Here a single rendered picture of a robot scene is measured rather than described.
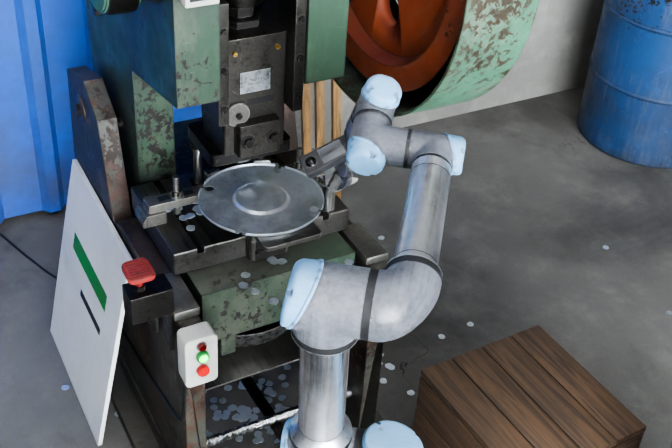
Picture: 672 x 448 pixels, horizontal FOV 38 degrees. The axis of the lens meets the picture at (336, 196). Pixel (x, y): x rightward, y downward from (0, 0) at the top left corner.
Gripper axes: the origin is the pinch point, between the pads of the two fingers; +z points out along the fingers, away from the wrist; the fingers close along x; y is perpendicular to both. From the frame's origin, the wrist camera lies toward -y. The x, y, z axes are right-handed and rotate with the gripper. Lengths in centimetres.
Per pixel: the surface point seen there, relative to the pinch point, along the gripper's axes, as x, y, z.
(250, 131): 17.3, -11.8, -2.3
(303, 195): 5.8, -0.2, 12.0
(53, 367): 20, -51, 105
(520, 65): 92, 178, 120
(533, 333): -38, 55, 39
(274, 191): 9.3, -5.9, 13.0
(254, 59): 26.7, -9.5, -15.2
